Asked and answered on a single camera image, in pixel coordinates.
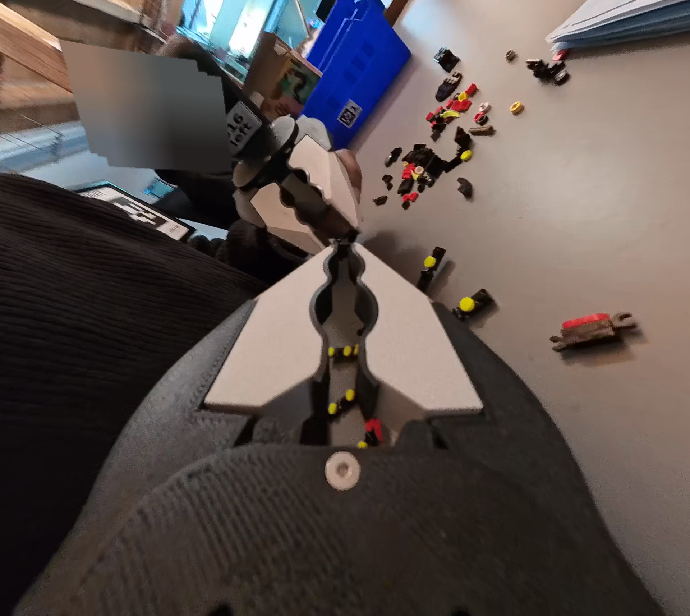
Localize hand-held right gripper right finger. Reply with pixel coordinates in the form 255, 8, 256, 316
346, 243, 485, 417

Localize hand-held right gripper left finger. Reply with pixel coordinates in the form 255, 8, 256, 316
204, 244, 346, 414

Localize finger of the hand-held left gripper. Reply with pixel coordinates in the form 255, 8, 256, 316
289, 134, 361, 234
250, 181, 327, 256

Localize red and black lego assembly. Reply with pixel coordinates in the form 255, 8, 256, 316
550, 312, 637, 353

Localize black lego leg yellow stud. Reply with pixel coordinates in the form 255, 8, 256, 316
452, 288, 496, 321
415, 246, 447, 291

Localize pile of loose lego pieces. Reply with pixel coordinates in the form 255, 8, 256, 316
372, 82, 475, 210

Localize person's left hand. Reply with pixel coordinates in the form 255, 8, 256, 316
334, 150, 363, 221

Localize printed cardboard box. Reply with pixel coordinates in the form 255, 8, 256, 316
245, 31, 324, 106

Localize blue plastic bin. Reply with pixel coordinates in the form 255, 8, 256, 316
299, 0, 414, 151

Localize black lego bracket red piece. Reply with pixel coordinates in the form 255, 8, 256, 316
526, 50, 571, 87

